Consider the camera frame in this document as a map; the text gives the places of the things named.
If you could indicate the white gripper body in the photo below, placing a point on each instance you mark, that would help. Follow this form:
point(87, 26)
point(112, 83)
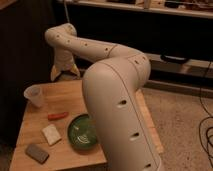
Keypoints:
point(63, 60)

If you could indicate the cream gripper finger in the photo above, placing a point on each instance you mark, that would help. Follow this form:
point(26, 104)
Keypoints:
point(74, 69)
point(54, 73)

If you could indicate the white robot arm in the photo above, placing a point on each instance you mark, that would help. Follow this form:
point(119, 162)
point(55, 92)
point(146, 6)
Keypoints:
point(109, 88)

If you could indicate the red sausage-shaped object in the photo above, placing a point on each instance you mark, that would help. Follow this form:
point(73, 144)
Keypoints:
point(52, 117)

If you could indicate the metal pole in background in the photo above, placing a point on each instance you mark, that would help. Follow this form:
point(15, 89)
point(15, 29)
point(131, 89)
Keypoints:
point(66, 11)

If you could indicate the green round bowl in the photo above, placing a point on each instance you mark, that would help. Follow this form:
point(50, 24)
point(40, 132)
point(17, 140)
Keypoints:
point(81, 133)

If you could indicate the wooden table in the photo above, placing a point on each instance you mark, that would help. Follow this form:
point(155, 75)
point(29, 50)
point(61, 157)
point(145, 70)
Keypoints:
point(59, 97)

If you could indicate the grey rectangular block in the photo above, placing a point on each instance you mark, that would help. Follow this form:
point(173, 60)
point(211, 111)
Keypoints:
point(37, 153)

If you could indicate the black device on ledge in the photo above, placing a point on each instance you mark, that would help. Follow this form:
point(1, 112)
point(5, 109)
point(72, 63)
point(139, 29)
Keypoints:
point(177, 60)

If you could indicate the upper background shelf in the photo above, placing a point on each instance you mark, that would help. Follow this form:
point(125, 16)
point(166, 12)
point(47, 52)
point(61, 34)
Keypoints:
point(191, 8)

